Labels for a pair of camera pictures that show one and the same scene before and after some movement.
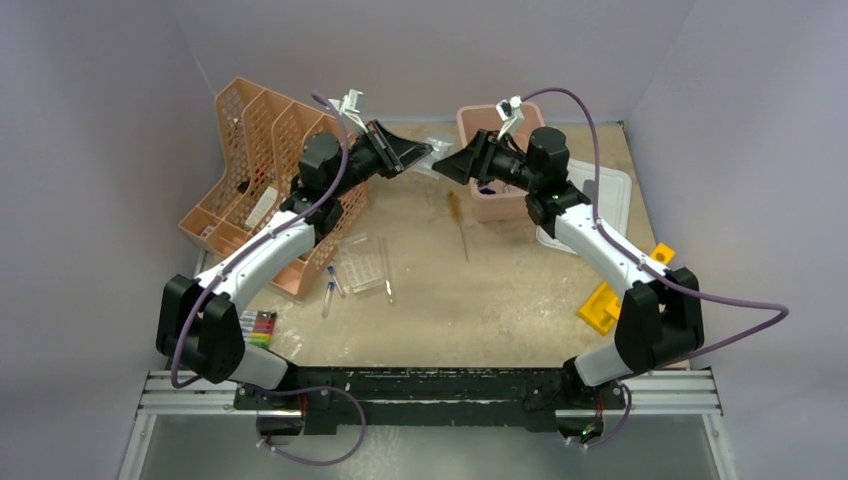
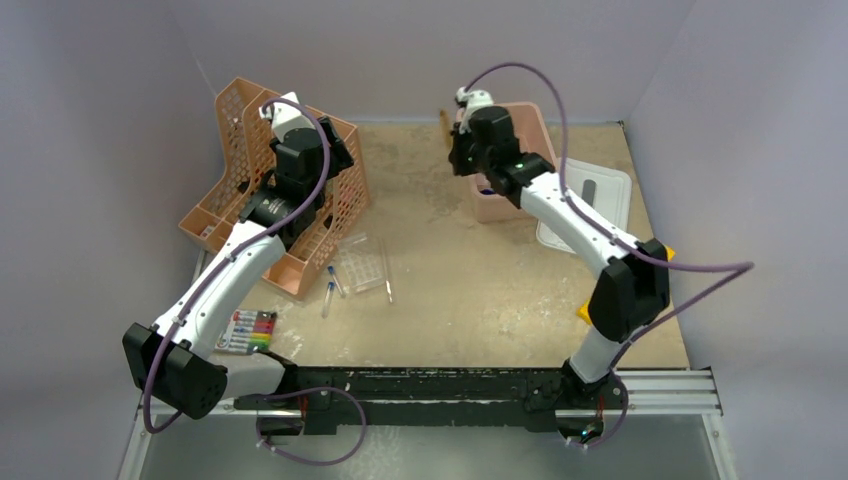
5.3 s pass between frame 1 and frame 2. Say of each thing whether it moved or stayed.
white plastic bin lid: stayed
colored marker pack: stayed
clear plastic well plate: stayed
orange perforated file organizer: stayed
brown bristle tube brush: moved
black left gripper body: moved
